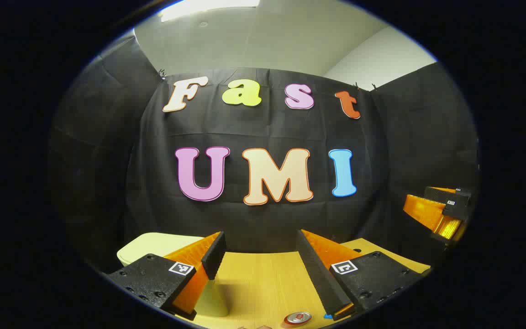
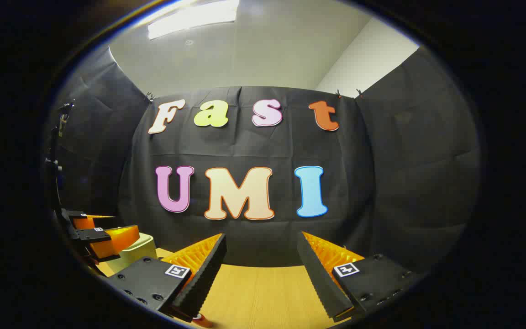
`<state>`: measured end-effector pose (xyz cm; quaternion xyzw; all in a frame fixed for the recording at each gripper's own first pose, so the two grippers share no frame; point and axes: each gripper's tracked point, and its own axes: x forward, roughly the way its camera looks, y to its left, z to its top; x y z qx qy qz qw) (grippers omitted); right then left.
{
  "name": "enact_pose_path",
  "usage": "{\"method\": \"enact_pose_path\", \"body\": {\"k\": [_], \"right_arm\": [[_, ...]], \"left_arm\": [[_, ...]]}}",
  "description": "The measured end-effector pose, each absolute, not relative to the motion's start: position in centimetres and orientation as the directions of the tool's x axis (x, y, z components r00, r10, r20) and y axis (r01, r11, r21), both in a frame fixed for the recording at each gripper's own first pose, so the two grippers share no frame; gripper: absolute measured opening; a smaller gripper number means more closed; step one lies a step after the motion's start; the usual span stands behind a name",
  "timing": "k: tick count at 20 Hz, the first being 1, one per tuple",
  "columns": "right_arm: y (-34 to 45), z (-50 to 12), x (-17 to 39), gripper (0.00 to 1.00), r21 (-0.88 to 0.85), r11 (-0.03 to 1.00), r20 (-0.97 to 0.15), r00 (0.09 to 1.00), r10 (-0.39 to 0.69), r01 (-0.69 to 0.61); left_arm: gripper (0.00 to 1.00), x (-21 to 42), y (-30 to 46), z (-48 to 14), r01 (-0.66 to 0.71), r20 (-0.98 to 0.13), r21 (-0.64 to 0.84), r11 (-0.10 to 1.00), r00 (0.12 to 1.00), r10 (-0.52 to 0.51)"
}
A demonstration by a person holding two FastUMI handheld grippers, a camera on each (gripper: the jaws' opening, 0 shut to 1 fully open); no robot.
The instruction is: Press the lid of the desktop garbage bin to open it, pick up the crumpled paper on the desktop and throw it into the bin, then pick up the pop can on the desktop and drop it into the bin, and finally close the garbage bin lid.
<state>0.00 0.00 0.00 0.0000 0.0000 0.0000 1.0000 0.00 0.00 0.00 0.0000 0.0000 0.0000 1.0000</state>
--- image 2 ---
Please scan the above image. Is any green desktop garbage bin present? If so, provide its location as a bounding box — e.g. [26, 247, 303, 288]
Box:
[103, 232, 158, 275]

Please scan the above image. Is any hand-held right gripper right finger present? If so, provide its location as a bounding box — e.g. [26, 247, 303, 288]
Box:
[296, 231, 424, 321]

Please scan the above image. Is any ceiling light panel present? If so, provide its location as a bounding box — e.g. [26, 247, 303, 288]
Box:
[147, 0, 241, 40]

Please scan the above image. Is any wooden desktop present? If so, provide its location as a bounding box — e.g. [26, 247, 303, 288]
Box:
[96, 248, 355, 328]

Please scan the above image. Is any black backdrop cloth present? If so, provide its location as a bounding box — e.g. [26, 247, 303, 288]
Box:
[46, 46, 480, 275]

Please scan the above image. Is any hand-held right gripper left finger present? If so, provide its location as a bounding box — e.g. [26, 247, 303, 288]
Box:
[107, 232, 228, 319]

